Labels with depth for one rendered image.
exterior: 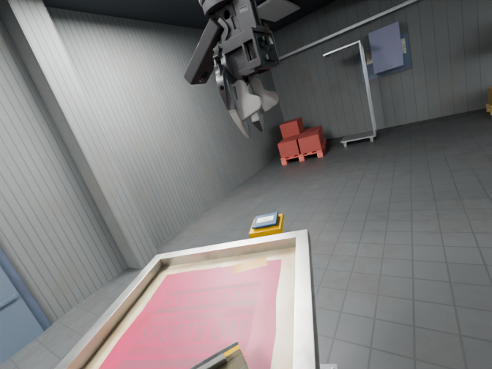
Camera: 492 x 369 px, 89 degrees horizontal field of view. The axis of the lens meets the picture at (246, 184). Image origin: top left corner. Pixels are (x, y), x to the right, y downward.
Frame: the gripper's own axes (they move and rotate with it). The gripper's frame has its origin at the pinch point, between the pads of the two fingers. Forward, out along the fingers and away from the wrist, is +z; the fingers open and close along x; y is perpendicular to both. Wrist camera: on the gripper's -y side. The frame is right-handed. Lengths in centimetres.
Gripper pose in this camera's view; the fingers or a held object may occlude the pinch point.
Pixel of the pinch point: (250, 128)
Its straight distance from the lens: 46.9
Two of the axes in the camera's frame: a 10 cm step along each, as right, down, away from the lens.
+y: 8.1, -1.0, -5.8
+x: 5.0, -3.9, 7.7
